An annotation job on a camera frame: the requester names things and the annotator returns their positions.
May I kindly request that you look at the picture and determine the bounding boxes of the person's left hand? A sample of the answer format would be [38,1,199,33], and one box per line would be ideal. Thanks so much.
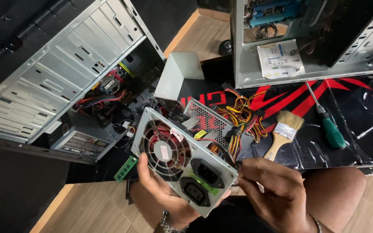
[137,152,232,229]

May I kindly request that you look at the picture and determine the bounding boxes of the person's right hand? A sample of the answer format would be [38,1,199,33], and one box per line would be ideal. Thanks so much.
[236,157,316,233]

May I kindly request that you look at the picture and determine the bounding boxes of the grey power supply unit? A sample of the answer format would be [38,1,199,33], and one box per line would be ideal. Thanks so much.
[131,98,255,218]

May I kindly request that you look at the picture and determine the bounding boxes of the silver wristwatch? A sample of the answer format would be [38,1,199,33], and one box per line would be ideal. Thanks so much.
[159,210,189,233]

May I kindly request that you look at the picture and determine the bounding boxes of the green memory module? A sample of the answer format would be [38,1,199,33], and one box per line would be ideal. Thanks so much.
[113,156,139,183]

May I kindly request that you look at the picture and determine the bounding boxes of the black shorts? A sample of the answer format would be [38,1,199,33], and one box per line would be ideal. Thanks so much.
[186,195,273,233]

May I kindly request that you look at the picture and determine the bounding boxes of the grey labelled power supply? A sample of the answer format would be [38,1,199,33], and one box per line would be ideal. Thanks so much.
[50,126,117,161]

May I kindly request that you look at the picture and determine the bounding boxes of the black and red desk mat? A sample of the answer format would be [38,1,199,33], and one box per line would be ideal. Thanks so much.
[66,58,373,184]

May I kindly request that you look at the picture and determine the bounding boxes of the grey metal power supply cover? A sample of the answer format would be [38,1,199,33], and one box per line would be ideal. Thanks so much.
[153,52,205,102]

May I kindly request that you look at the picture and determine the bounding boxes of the white printed diagram sheet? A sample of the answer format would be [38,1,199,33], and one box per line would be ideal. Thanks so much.
[257,39,305,80]

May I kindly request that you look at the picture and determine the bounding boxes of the black round object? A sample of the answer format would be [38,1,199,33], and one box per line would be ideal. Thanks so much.
[218,39,233,56]

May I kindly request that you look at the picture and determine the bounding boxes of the open silver black computer case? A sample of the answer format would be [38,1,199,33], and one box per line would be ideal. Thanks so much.
[0,0,167,165]

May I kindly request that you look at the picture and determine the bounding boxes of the blue motherboard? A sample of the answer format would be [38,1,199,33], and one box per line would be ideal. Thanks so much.
[245,0,307,28]

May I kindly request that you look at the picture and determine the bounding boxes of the silver bracelet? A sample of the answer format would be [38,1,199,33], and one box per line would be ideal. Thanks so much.
[309,214,323,233]

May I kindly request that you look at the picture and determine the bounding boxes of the wooden handled paint brush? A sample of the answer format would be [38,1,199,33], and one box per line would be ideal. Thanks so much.
[263,110,305,162]

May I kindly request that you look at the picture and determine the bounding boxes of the green handled screwdriver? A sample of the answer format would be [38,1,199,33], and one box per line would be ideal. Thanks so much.
[305,82,346,150]

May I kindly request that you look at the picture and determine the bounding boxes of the multicoloured power cable bundle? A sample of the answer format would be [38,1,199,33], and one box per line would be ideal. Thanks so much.
[217,87,269,143]

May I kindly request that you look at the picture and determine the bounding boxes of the tangle of internal case wires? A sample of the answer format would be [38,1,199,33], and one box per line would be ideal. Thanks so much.
[75,63,137,149]

